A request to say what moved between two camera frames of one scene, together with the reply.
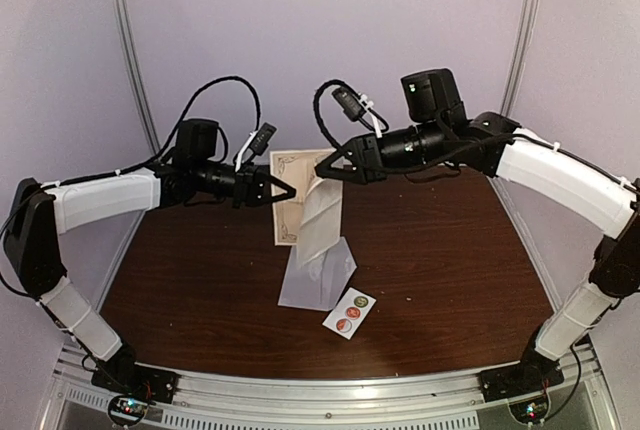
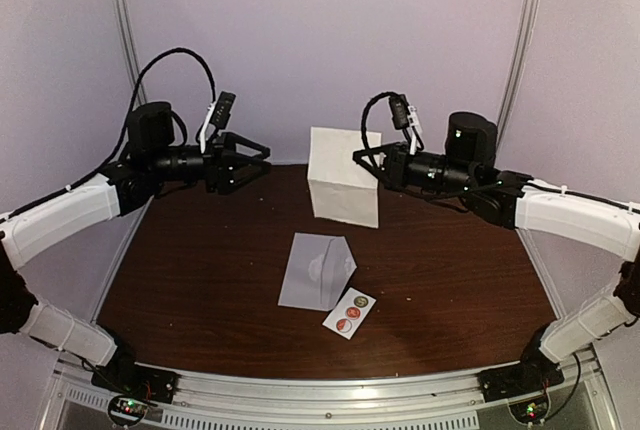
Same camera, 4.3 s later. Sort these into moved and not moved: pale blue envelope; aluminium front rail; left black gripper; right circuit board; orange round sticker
Moved: left black gripper
Not moved: orange round sticker; right circuit board; pale blue envelope; aluminium front rail
